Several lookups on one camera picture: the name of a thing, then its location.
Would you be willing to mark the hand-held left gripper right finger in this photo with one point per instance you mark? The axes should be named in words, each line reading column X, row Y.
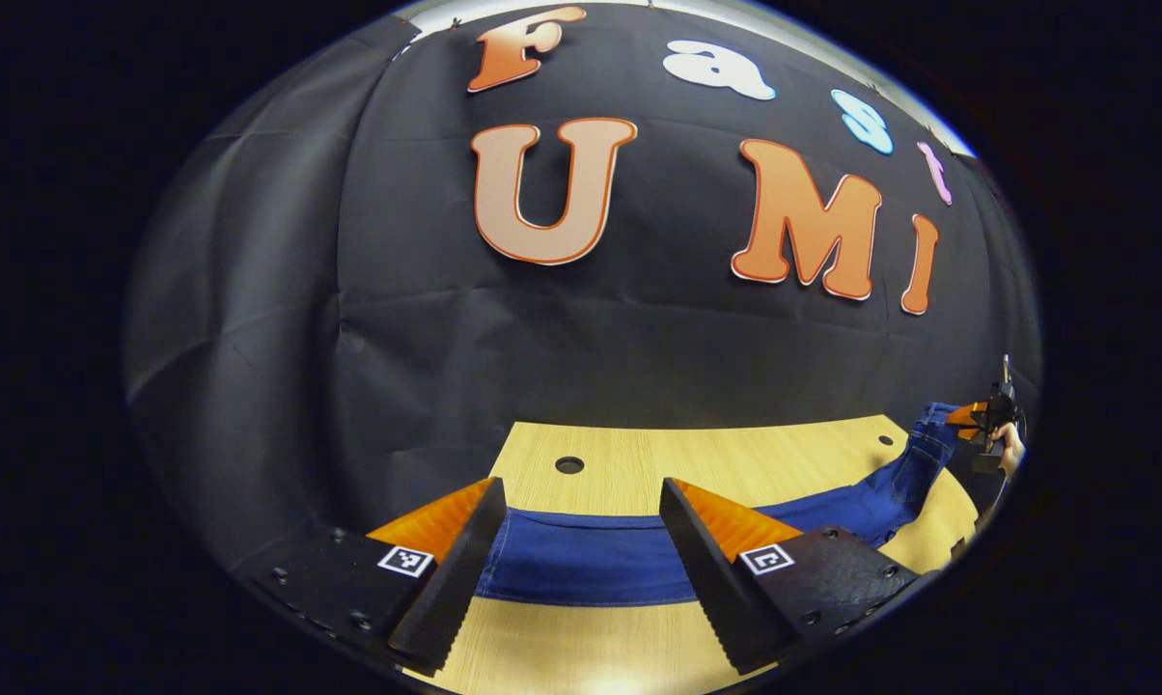
column 711, row 589

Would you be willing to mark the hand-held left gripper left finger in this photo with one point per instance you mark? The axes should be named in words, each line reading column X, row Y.
column 451, row 589

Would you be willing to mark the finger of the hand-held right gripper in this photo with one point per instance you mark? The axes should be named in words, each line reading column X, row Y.
column 973, row 434
column 965, row 415

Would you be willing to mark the blue denim jeans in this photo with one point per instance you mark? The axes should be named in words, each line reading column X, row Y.
column 591, row 560

